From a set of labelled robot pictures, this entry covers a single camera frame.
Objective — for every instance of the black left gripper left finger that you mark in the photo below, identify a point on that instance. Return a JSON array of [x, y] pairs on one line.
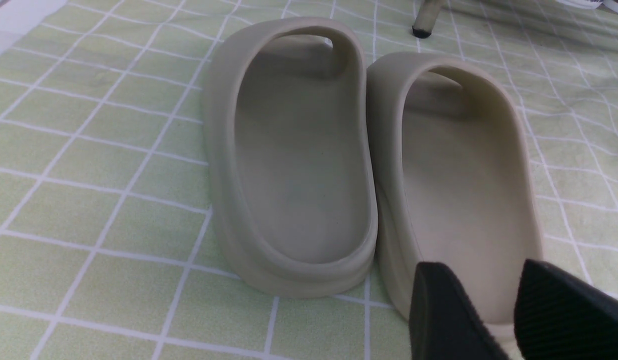
[[443, 323]]

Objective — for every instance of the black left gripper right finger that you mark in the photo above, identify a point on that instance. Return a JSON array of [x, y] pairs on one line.
[[557, 316]]

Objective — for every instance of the stainless steel shoe rack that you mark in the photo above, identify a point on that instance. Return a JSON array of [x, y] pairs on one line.
[[427, 15]]

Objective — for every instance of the right tan foam slide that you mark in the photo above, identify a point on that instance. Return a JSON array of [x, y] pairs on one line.
[[453, 181]]

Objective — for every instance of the tan foam slide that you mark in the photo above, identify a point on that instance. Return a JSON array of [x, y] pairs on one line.
[[453, 181], [292, 186]]

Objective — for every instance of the left tan foam slide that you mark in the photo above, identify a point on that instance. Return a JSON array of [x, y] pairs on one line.
[[292, 186]]

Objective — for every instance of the left navy blue sneaker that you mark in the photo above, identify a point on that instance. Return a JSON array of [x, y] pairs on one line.
[[582, 4]]

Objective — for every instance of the green checkered tablecloth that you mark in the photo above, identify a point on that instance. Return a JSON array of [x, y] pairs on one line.
[[106, 245]]

